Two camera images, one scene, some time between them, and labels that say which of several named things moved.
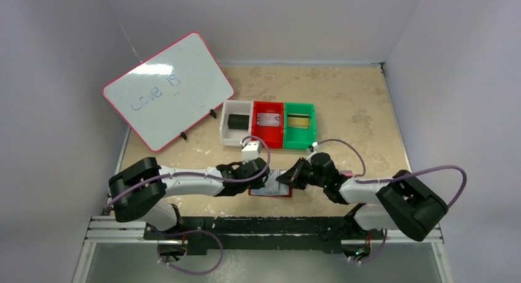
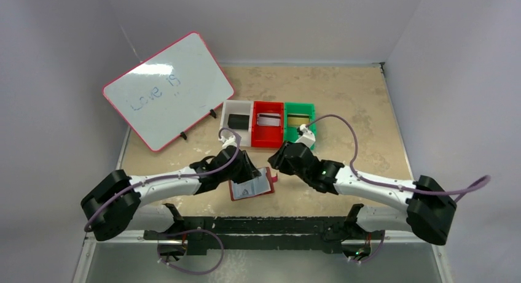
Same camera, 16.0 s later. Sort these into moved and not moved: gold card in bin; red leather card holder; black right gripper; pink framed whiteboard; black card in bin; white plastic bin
Moved: black right gripper; red leather card holder
Not moved: black card in bin; pink framed whiteboard; white plastic bin; gold card in bin
